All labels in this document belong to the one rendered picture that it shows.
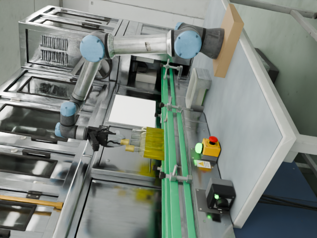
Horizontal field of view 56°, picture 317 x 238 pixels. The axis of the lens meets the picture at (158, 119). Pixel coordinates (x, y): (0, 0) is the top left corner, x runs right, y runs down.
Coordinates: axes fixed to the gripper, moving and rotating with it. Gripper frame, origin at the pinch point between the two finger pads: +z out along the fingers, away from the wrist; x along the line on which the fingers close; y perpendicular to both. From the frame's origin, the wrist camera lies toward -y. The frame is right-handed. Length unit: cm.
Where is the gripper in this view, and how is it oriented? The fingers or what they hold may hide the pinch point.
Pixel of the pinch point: (122, 141)
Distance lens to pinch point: 161.8
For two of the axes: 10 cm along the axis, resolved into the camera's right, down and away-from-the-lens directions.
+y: 0.1, -5.0, 8.6
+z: 9.8, 1.6, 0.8
